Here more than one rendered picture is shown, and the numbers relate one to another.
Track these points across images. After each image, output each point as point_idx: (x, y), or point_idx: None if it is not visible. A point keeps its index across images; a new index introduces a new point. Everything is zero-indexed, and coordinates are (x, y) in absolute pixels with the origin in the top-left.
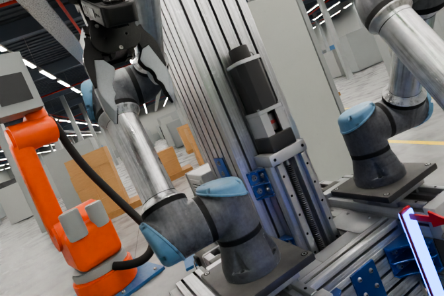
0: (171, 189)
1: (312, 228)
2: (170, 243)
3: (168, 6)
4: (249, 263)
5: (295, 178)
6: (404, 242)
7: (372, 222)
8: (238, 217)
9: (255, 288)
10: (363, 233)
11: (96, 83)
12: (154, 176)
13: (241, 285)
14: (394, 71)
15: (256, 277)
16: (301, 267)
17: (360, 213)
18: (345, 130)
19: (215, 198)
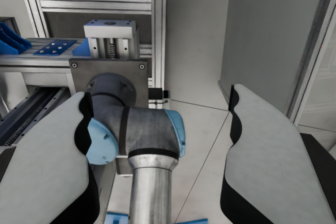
0: (138, 167)
1: (46, 102)
2: (168, 115)
3: None
4: (116, 82)
5: (13, 133)
6: (0, 44)
7: (2, 73)
8: (99, 104)
9: (125, 67)
10: (18, 70)
11: (303, 141)
12: (148, 189)
13: (131, 80)
14: None
15: (119, 75)
16: (85, 58)
17: (0, 92)
18: None
19: (106, 125)
